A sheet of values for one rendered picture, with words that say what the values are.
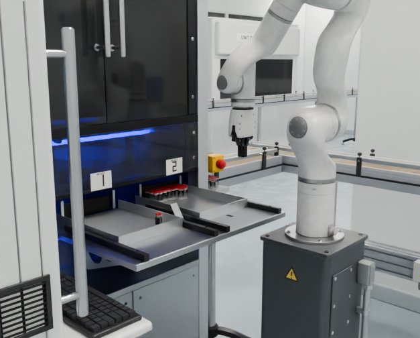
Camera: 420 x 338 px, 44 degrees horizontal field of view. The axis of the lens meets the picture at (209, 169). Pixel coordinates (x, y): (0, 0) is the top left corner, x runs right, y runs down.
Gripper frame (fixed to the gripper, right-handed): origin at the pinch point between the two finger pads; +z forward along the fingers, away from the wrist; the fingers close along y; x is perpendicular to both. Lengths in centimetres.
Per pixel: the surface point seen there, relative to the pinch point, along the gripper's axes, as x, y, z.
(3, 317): 27, 103, 15
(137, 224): -15.4, 36.1, 22.1
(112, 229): -18, 45, 22
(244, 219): 7.1, 7.0, 22.3
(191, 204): -19.3, 6.7, 22.1
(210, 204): -13.9, 1.7, 22.1
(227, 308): -68, -71, 110
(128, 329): 27, 73, 30
